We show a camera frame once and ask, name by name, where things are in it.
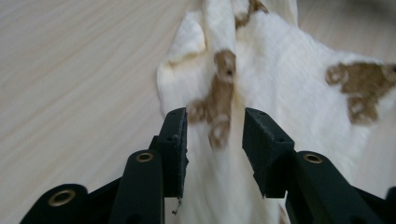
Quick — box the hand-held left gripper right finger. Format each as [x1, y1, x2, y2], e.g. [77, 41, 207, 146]
[242, 106, 296, 199]

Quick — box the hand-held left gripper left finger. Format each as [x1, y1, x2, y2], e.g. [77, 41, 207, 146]
[148, 106, 190, 199]

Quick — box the white cloth with brown print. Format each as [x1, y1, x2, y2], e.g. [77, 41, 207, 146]
[156, 0, 396, 224]

